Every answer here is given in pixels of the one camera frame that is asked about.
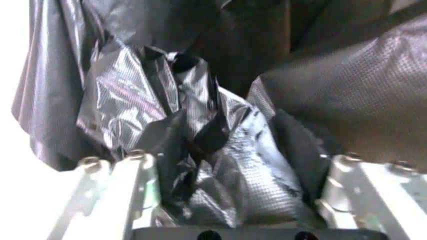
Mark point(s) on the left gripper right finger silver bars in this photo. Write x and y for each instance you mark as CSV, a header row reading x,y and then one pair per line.
x,y
370,192

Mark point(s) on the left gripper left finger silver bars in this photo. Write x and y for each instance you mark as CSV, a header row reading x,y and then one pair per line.
x,y
110,190

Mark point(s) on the black plastic garbage bag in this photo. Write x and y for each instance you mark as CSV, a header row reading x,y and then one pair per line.
x,y
213,95

